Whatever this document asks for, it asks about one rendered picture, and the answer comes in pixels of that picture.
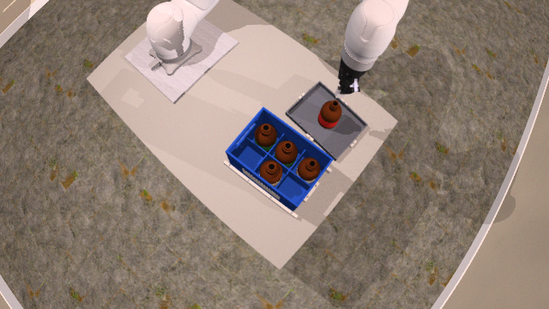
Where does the blue plastic crate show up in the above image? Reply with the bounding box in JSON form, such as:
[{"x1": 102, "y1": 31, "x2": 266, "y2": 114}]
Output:
[{"x1": 229, "y1": 114, "x2": 333, "y2": 212}]

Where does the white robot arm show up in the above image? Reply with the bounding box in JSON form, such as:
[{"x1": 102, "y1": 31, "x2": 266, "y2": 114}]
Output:
[{"x1": 146, "y1": 0, "x2": 409, "y2": 76}]

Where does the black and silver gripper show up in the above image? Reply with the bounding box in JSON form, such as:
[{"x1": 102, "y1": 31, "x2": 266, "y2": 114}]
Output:
[{"x1": 335, "y1": 59, "x2": 367, "y2": 98}]

